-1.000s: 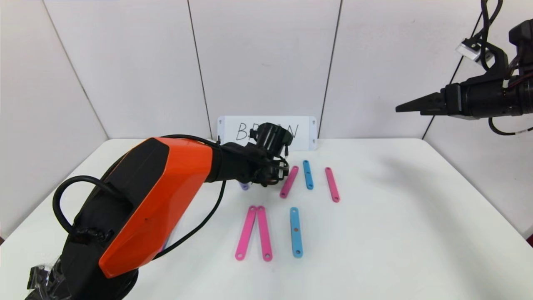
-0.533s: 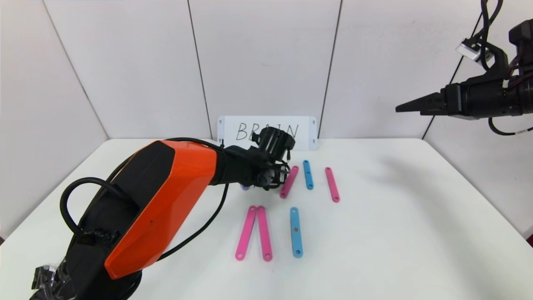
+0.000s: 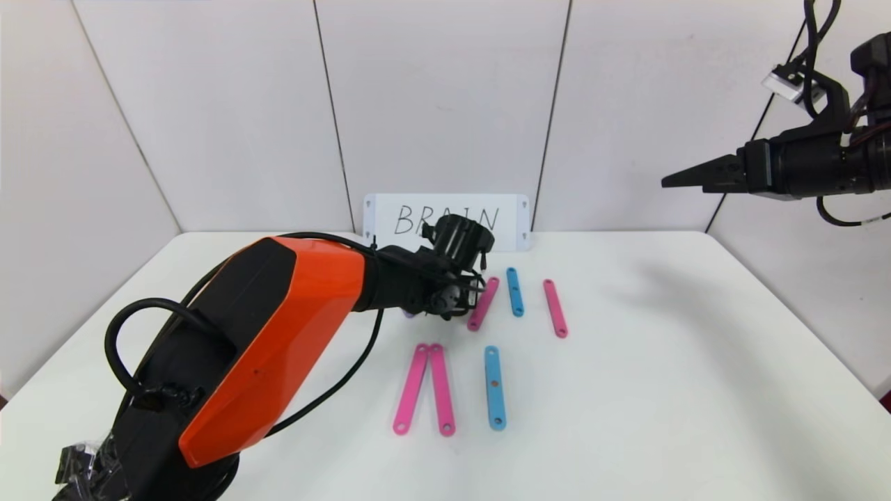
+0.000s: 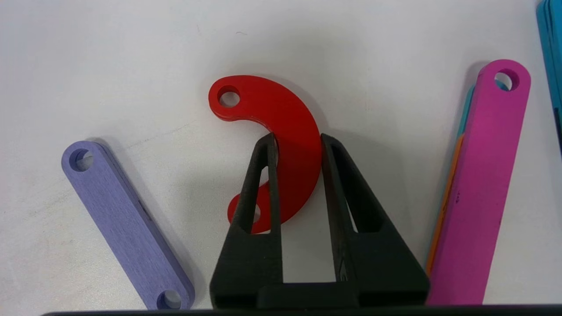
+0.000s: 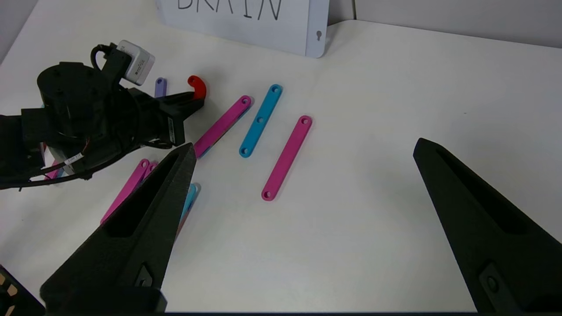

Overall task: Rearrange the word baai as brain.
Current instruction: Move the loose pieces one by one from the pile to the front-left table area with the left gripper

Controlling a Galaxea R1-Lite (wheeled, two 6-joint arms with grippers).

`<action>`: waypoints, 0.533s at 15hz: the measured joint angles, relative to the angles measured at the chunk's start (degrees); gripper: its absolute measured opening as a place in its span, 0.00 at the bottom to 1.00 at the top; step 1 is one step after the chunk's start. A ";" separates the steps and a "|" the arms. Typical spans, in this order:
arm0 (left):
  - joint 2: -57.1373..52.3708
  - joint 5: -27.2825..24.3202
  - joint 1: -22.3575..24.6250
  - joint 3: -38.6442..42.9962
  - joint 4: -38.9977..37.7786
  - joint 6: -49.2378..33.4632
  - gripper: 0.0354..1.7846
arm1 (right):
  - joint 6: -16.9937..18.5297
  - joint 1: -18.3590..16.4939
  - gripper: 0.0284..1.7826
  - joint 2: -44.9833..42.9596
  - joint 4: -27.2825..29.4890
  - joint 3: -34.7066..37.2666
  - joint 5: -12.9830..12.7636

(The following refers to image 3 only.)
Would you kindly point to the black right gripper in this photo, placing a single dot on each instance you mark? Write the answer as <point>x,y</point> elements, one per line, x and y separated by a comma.
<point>757,167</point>

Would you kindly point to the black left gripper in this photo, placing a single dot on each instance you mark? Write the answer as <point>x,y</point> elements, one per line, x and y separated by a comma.
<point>468,295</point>

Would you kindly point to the pink wooden bar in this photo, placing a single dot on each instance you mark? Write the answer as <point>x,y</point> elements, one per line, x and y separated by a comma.
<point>555,309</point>
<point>443,390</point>
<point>411,388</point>
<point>483,304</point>

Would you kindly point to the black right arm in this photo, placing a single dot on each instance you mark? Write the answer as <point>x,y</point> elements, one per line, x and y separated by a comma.
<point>877,69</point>

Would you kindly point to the white BRAIN sign card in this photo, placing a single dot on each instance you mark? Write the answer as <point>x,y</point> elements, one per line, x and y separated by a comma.
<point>511,223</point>

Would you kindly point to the short blue wooden bar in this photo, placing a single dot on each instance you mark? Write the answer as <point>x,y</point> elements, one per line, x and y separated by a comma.
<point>515,292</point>

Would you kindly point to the long blue wooden bar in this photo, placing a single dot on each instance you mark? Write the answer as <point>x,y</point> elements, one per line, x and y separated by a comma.
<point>495,387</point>

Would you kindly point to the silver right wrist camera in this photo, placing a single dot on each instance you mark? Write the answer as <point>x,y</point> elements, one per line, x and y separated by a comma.
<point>783,82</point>

